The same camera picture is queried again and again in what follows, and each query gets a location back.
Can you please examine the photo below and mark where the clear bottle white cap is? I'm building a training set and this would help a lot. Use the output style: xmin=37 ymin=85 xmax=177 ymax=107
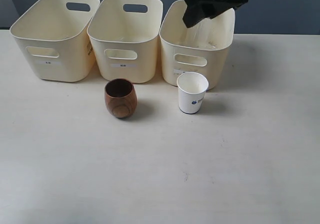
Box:
xmin=184 ymin=18 xmax=212 ymax=48

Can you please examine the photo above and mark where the brown wooden cup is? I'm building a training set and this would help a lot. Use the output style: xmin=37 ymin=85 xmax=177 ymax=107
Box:
xmin=104 ymin=78 xmax=138 ymax=119

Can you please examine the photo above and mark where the right cream plastic bin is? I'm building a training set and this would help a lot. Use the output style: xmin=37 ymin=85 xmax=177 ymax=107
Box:
xmin=159 ymin=0 xmax=235 ymax=89

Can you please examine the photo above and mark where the cream plastic bin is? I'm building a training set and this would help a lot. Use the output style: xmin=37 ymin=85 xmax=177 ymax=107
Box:
xmin=9 ymin=0 xmax=100 ymax=82
xmin=87 ymin=0 xmax=163 ymax=83
xmin=159 ymin=0 xmax=235 ymax=89

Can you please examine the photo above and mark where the white paper cup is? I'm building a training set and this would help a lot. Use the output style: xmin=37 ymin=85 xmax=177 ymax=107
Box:
xmin=177 ymin=72 xmax=209 ymax=114

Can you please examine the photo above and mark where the middle cream plastic bin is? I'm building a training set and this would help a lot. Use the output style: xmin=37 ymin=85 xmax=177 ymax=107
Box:
xmin=87 ymin=0 xmax=163 ymax=83

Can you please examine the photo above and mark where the left cream plastic bin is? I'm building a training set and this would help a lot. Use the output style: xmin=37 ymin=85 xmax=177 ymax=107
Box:
xmin=9 ymin=0 xmax=100 ymax=82

